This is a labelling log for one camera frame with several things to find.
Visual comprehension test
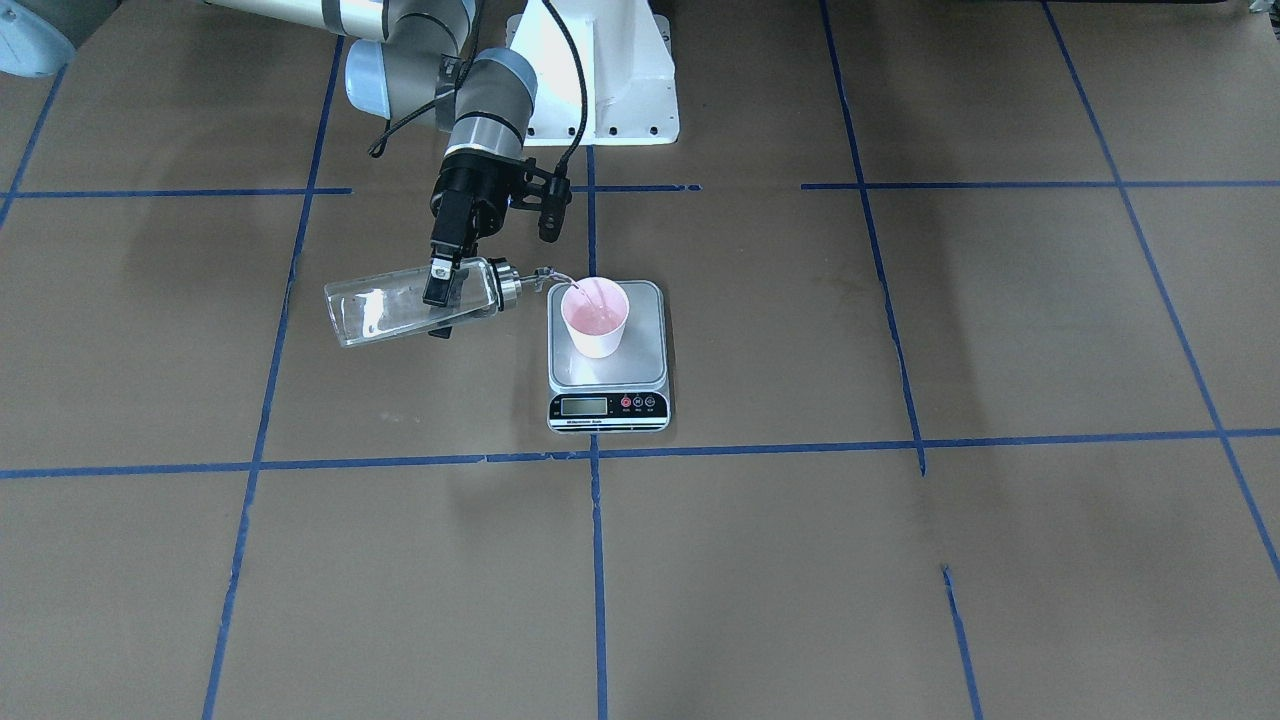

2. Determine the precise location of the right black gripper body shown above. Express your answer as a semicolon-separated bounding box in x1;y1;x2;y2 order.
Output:
430;149;526;263

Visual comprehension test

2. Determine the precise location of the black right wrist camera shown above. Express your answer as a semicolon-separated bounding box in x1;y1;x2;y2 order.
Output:
509;158;572;243

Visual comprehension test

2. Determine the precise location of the pink plastic cup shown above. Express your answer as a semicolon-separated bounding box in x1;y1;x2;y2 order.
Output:
559;277;630;359

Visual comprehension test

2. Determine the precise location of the glass sauce bottle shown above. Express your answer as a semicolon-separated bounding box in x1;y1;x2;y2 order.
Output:
324;258;572;348

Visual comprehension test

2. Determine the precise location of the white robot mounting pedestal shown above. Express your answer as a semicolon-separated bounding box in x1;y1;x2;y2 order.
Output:
506;1;681;147

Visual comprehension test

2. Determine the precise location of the silver kitchen scale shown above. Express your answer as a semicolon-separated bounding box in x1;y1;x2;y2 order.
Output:
547;281;673;434

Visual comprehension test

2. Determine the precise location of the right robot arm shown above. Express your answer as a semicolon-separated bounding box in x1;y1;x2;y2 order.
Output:
227;1;570;347

